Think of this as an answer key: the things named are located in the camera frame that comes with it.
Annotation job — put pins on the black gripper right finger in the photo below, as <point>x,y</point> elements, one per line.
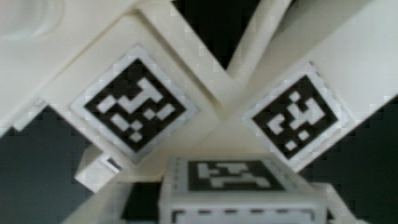
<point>339,215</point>

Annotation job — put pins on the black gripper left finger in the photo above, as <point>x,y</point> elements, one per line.
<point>128,204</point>

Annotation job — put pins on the white chair seat plate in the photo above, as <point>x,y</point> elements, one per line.
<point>97,168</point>

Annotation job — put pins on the white chair back piece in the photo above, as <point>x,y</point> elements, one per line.
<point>103,59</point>

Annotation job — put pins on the white chair leg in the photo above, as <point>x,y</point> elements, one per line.
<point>236,190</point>

